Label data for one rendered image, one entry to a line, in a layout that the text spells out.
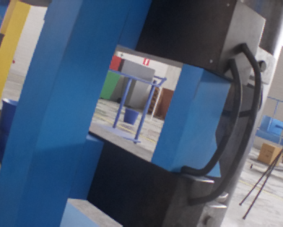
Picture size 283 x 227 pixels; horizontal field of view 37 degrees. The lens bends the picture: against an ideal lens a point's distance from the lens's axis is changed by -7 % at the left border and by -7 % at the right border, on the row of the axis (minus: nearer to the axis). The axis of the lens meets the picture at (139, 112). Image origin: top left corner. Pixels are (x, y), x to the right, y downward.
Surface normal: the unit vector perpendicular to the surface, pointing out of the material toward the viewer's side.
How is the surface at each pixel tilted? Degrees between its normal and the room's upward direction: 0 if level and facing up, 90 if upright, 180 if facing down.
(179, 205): 90
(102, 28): 90
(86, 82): 90
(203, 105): 90
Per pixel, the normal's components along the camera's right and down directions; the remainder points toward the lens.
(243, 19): 0.62, 0.25
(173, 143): -0.72, -0.20
